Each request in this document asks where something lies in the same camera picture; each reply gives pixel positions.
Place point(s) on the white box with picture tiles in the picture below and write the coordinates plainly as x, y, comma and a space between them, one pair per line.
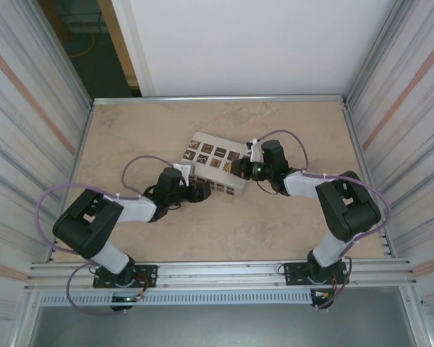
217, 144

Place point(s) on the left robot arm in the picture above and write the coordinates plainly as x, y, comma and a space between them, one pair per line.
137, 210

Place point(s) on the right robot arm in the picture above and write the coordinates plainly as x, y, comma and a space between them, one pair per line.
302, 184

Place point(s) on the corrugated plastic side panel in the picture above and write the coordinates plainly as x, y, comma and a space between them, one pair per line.
21, 126
412, 126

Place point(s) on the grey metal sheet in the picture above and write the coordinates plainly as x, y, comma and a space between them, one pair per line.
220, 327

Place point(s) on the wooden board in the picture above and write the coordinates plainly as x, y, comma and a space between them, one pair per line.
56, 18

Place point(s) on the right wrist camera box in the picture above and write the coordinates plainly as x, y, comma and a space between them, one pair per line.
254, 150

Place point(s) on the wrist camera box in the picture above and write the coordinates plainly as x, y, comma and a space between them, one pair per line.
183, 170
254, 150

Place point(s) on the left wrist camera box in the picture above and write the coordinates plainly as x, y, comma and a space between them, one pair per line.
183, 170

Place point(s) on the aluminium table frame rail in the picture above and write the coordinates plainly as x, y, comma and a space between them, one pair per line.
217, 100
369, 180
70, 188

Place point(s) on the wide aluminium mounting rail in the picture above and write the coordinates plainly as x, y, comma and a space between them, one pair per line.
220, 273

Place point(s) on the wooden door frame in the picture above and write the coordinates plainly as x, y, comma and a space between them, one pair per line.
121, 43

